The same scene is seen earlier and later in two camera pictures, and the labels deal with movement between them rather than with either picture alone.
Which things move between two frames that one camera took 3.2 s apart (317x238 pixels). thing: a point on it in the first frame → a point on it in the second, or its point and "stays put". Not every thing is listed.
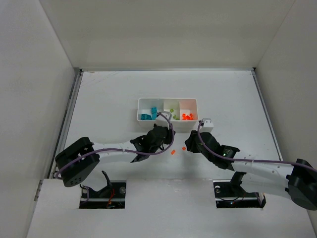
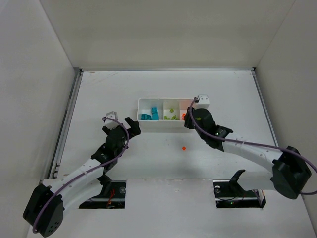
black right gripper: x=195 y=142 → x=189 y=119
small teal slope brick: x=154 y=110 stays put
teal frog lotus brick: x=154 y=115 stays put
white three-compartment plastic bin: x=184 y=111 stays put
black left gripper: x=142 y=148 → x=121 y=127
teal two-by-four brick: x=145 y=117 stays put
